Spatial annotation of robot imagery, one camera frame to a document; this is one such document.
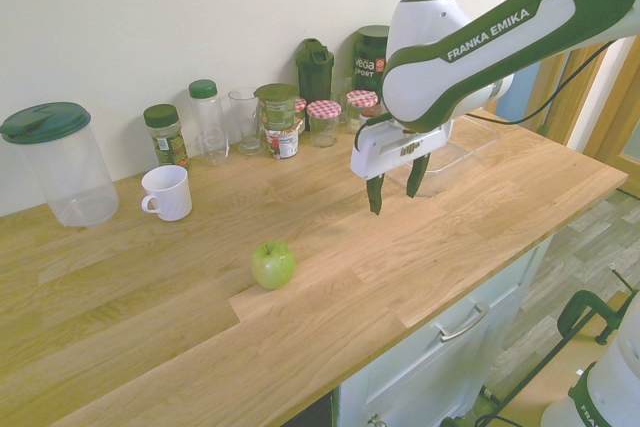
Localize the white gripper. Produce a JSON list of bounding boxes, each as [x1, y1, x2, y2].
[[349, 119, 454, 217]]

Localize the green apple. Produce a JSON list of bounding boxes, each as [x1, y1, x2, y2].
[[250, 240, 297, 291]]

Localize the clear plastic rectangular container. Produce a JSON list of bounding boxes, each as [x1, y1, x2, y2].
[[384, 109, 502, 198]]

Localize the glass jar red checkered lid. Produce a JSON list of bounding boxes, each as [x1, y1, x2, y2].
[[345, 89, 382, 135], [305, 99, 342, 149], [293, 96, 308, 134]]

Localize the white labelled food tub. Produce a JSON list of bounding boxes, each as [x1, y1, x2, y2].
[[264, 126, 302, 160]]

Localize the Vega Sport protein tub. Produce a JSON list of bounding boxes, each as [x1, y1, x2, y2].
[[352, 24, 392, 94]]

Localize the dark green shaker bottle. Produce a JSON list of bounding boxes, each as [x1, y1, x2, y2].
[[294, 37, 335, 104]]

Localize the green lidded food tub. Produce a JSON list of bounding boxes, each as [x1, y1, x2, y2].
[[254, 83, 299, 133]]

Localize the tall clear drinking glass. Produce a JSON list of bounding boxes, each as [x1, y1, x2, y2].
[[228, 86, 268, 157]]

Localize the white cabinet drawer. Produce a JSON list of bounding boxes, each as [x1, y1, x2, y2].
[[360, 266, 532, 406]]

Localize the clear bottle with green cap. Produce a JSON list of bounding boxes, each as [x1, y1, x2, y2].
[[187, 78, 230, 168]]

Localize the dark metal clamp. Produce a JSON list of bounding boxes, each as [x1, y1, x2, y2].
[[556, 268, 640, 348]]

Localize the white ceramic mug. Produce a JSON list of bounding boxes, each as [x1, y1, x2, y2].
[[140, 164, 194, 223]]

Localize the spice jar with dark lid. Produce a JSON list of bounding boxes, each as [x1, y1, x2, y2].
[[142, 103, 193, 172]]

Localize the clear pitcher with green lid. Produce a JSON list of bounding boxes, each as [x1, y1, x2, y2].
[[0, 101, 121, 229]]

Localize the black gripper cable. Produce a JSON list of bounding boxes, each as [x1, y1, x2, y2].
[[354, 113, 392, 149]]

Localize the metal drawer handle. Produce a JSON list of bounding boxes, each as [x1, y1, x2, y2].
[[433, 302, 492, 344]]

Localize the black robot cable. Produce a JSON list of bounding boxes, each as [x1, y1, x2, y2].
[[467, 38, 617, 124]]

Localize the wooden door frame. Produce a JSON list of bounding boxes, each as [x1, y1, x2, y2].
[[512, 0, 640, 168]]

